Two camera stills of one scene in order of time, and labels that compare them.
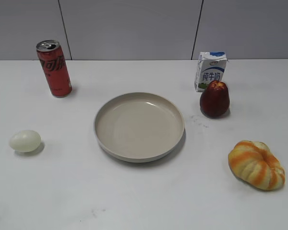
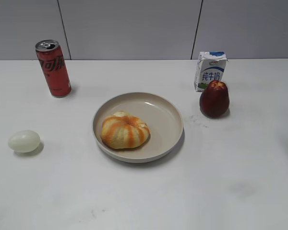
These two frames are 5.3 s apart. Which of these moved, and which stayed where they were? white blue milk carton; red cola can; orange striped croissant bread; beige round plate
Moved: orange striped croissant bread
Stayed: white blue milk carton; red cola can; beige round plate
